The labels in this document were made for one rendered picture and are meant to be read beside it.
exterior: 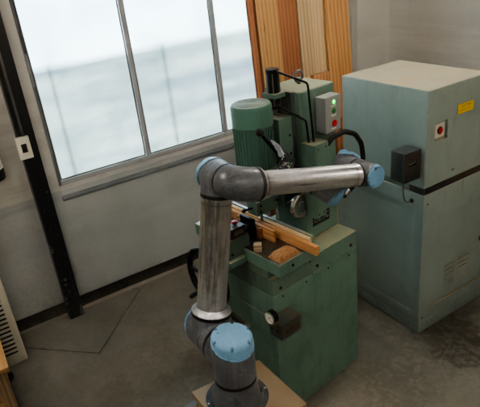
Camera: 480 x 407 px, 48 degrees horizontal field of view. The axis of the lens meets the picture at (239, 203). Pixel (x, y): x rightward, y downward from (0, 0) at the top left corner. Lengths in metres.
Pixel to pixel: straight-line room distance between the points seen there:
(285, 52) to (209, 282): 2.34
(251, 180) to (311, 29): 2.45
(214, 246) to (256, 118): 0.60
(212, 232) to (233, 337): 0.37
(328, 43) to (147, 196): 1.72
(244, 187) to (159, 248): 2.25
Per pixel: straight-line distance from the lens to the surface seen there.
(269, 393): 2.08
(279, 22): 3.89
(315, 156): 2.33
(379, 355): 3.16
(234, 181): 1.71
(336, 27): 4.18
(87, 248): 3.68
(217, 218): 1.84
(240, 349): 1.87
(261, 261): 2.31
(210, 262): 1.90
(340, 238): 2.60
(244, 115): 2.20
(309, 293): 2.55
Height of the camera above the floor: 2.09
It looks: 25 degrees down
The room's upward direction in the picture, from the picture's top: 7 degrees counter-clockwise
